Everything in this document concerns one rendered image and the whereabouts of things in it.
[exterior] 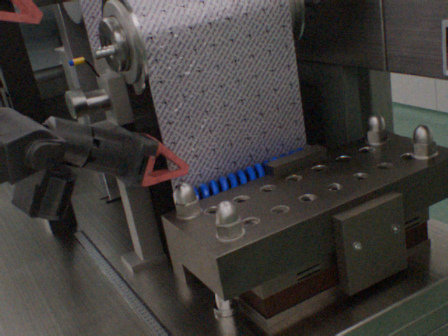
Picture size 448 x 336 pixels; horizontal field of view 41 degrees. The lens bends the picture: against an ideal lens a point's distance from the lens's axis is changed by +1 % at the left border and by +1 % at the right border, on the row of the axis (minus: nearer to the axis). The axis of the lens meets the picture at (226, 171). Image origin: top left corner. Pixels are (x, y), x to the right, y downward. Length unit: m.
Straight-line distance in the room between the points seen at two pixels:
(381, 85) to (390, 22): 0.35
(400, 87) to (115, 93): 3.65
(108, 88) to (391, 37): 0.40
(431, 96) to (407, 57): 3.36
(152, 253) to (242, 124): 0.26
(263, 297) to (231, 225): 0.11
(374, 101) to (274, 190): 0.45
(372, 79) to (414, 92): 3.13
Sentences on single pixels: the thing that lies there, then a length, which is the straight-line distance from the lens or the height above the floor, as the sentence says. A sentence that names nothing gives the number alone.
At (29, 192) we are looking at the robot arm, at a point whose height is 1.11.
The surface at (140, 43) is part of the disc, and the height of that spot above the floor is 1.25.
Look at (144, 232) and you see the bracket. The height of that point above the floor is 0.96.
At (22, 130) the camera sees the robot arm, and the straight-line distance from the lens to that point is 0.71.
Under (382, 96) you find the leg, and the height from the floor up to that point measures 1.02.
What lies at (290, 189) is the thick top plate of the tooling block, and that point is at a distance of 0.82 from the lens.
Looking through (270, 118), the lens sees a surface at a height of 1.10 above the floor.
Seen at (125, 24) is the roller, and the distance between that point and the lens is 0.81.
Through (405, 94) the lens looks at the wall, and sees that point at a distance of 4.40.
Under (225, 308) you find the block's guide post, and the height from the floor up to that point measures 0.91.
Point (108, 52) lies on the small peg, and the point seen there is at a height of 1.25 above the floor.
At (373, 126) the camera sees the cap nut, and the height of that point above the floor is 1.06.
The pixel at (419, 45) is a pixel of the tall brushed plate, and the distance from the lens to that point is 0.86.
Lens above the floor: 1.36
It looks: 21 degrees down
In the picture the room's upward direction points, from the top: 10 degrees counter-clockwise
